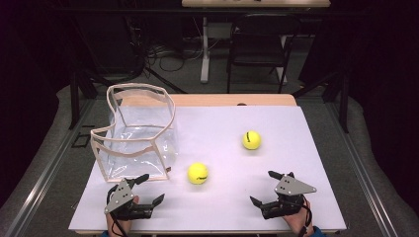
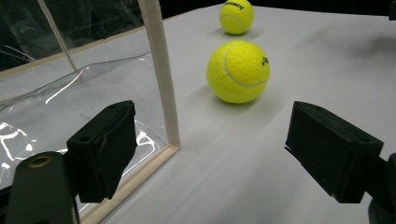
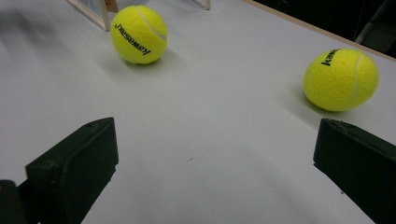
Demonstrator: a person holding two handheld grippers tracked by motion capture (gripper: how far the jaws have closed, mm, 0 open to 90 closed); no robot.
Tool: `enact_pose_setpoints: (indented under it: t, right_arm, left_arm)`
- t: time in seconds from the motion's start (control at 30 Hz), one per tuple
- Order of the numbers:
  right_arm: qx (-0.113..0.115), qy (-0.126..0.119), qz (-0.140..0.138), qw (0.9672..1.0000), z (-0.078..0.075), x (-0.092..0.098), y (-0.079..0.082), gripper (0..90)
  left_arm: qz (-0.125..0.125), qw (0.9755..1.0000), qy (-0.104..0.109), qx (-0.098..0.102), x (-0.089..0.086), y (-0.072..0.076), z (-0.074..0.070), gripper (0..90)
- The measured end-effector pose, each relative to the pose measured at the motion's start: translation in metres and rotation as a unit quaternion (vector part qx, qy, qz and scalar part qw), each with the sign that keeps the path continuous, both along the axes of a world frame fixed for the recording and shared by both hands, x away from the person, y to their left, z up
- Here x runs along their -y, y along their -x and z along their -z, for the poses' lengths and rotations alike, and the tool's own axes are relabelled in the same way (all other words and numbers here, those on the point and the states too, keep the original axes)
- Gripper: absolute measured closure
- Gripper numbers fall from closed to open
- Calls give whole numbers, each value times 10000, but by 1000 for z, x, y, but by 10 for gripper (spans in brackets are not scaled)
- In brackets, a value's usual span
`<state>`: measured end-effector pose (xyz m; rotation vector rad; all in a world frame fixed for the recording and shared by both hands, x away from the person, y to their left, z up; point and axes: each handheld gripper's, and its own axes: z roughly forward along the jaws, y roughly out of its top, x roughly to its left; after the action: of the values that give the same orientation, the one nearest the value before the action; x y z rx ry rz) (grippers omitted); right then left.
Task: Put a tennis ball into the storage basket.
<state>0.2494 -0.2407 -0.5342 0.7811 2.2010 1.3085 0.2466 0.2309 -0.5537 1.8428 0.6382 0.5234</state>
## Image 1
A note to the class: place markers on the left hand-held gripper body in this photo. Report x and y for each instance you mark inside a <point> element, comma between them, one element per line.
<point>120,197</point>

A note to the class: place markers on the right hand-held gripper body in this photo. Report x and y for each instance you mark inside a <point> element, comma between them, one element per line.
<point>291,187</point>

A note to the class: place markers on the yellow tennis ball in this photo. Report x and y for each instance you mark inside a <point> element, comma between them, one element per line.
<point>252,140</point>
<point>197,173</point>

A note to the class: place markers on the clear bag with beige trim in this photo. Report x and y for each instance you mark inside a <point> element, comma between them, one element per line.
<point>141,115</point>

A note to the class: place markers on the person's left hand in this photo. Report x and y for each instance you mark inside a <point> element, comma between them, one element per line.
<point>119,228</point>

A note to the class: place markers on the person's right hand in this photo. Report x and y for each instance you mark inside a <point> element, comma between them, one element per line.
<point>301,220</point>

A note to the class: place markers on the white table cover sheet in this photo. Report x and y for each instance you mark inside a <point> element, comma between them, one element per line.
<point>224,154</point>

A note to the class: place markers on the wooden table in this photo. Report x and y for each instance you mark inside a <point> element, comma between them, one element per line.
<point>263,99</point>

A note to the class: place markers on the black tripod leg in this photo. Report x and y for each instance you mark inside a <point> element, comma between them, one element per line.
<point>164,80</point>

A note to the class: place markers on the black metal stand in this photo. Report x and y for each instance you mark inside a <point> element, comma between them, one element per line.
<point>74,98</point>

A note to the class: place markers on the black folding chair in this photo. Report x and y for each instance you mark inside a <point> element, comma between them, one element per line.
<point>257,44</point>

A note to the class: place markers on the beige desk with white legs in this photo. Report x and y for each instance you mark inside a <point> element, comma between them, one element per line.
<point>257,3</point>

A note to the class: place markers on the aluminium floor rail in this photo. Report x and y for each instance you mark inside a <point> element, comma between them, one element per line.
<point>48,171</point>
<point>362,171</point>

